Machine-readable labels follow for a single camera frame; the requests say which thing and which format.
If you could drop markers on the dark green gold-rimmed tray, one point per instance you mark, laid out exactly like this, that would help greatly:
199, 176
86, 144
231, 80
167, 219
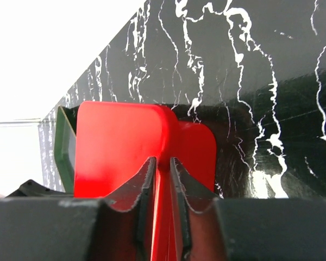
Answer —
65, 146

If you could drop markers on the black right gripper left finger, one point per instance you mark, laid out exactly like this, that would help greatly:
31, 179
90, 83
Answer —
115, 227

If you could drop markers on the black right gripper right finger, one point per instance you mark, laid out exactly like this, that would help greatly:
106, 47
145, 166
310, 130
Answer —
271, 229

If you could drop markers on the red box lid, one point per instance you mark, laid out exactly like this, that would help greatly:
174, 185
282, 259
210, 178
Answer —
113, 140

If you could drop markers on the red chocolate box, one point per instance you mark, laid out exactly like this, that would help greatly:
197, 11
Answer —
198, 155

